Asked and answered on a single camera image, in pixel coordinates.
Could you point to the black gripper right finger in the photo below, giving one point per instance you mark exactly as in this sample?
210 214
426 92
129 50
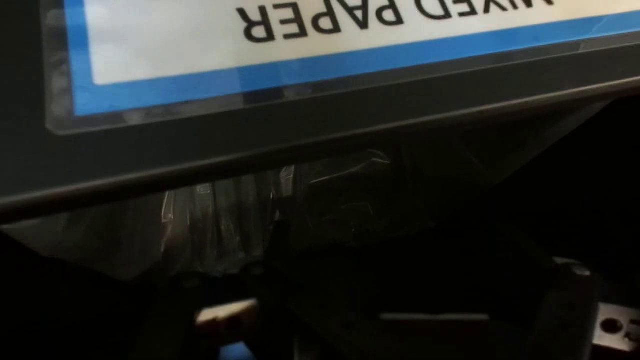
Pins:
561 313

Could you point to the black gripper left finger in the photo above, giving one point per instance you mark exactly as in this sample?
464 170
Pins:
313 313

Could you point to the metal bracket with holes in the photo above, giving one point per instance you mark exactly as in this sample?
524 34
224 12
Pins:
616 326

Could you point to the blue mixed paper label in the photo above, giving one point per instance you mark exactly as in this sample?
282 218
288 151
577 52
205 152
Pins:
201 41

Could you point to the translucent bin liner bag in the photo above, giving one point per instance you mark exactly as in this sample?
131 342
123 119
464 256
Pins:
213 220

